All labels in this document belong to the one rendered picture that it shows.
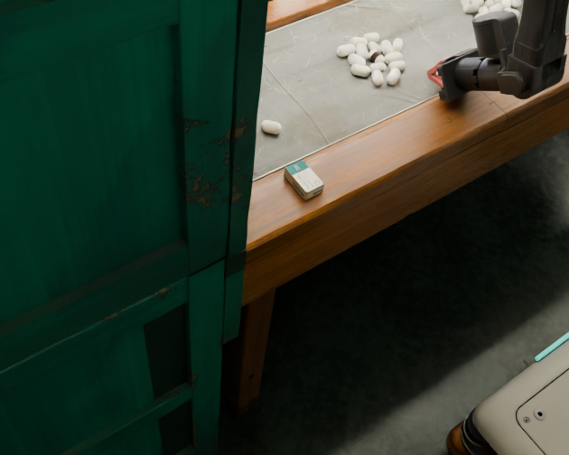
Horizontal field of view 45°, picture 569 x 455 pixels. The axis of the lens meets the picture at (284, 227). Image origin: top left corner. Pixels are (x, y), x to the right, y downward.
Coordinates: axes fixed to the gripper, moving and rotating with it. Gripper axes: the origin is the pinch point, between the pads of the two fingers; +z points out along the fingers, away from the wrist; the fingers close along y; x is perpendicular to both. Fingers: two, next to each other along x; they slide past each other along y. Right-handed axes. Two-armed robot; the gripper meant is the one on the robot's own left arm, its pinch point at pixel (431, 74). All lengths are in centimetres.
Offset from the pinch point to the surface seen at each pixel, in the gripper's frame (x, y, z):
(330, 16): -14.0, 5.5, 20.0
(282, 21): -16.4, 16.2, 20.3
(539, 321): 82, -35, 19
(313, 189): 5.6, 37.2, -12.0
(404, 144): 6.5, 17.0, -9.8
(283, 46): -12.2, 19.1, 17.5
